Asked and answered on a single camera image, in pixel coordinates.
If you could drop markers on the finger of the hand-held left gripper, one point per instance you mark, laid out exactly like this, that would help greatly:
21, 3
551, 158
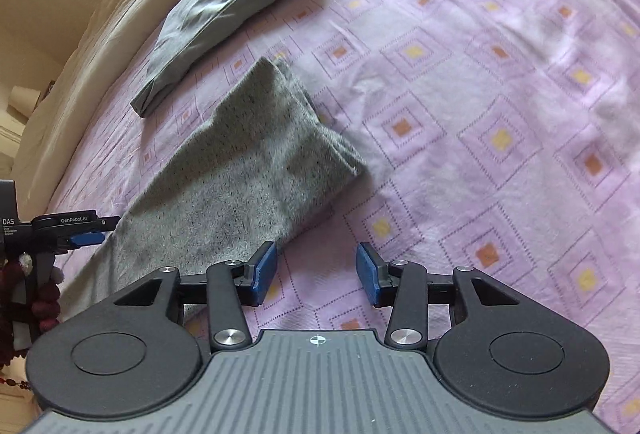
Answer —
85, 239

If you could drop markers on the cream duvet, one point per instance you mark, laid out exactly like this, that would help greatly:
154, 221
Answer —
100, 38

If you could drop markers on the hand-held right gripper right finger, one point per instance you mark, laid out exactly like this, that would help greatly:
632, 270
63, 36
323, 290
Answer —
366, 276

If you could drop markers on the grey speckled pants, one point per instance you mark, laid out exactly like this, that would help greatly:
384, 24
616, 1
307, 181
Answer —
240, 184

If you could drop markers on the pink patterned bed sheet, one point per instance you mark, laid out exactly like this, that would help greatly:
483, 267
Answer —
475, 113

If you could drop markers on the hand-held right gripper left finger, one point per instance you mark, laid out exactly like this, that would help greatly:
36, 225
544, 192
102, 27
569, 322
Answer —
263, 275

